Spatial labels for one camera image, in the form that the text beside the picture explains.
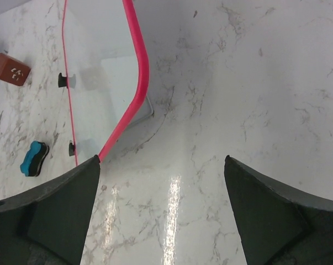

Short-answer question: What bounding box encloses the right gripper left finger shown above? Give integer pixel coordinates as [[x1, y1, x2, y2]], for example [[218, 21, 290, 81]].
[[0, 156, 101, 264]]

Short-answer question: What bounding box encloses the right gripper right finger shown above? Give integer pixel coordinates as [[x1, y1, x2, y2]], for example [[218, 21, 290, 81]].
[[224, 156, 333, 264]]

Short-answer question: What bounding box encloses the blue whiteboard eraser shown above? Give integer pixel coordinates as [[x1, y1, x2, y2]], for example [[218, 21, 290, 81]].
[[20, 141, 50, 177]]

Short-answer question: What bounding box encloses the pink framed whiteboard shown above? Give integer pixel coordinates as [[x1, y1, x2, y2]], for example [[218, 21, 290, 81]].
[[62, 1, 154, 164]]

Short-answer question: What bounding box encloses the pink board right black foot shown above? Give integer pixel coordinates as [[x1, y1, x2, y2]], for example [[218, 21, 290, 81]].
[[68, 141, 76, 157]]

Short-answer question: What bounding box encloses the pink board black foot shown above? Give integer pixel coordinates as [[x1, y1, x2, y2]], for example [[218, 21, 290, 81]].
[[68, 141, 76, 157], [57, 72, 76, 89]]

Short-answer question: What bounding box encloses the pink board left black foot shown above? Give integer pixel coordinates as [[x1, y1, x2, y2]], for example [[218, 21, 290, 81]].
[[57, 72, 76, 89]]

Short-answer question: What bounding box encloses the red brown cube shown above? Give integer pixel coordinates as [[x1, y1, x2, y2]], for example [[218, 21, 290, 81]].
[[0, 53, 31, 87]]

